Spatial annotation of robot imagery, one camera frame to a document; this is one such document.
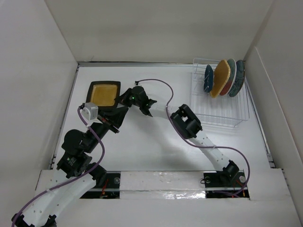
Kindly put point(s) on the red teal round plate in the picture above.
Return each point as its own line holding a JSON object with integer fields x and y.
{"x": 230, "y": 82}

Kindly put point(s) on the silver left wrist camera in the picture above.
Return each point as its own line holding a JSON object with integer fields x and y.
{"x": 88, "y": 112}

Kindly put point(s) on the woven bamboo square tray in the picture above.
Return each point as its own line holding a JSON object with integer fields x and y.
{"x": 221, "y": 76}

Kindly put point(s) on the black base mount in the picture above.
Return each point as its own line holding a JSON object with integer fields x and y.
{"x": 109, "y": 189}
{"x": 215, "y": 189}

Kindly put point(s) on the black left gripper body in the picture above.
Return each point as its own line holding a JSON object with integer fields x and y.
{"x": 100, "y": 129}

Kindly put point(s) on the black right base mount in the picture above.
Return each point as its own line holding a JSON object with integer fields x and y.
{"x": 215, "y": 189}

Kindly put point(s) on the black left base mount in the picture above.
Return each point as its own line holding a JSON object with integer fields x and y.
{"x": 109, "y": 189}

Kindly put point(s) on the teal round floral plate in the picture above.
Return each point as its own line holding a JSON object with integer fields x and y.
{"x": 239, "y": 80}

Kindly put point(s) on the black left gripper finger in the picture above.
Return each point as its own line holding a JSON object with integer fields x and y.
{"x": 114, "y": 113}
{"x": 114, "y": 124}

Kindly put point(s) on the dark blue heart-shaped plate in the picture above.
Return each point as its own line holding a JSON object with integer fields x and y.
{"x": 208, "y": 79}

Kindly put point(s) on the black yellow square plate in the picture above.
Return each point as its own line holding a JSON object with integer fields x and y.
{"x": 103, "y": 94}

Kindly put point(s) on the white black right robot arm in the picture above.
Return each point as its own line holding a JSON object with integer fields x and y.
{"x": 187, "y": 124}

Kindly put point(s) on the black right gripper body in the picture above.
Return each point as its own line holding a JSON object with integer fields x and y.
{"x": 129, "y": 100}

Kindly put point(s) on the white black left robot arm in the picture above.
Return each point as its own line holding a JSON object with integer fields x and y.
{"x": 75, "y": 173}

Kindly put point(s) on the white wire dish rack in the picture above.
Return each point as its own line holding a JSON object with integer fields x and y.
{"x": 222, "y": 110}

